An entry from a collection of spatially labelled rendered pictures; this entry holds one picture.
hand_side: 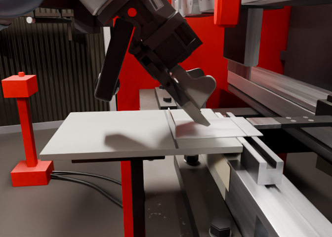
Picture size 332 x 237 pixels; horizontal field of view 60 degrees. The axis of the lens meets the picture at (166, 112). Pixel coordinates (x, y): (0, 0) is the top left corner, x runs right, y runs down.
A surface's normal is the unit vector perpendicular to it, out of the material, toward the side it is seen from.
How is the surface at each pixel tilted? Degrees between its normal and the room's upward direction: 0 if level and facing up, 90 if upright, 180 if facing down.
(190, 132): 0
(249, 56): 90
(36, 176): 90
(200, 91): 81
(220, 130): 0
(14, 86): 90
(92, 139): 0
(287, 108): 90
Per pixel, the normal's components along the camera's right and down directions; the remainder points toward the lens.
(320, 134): -0.99, 0.03
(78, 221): 0.00, -0.96
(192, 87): -0.03, 0.14
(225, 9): 0.10, 0.31
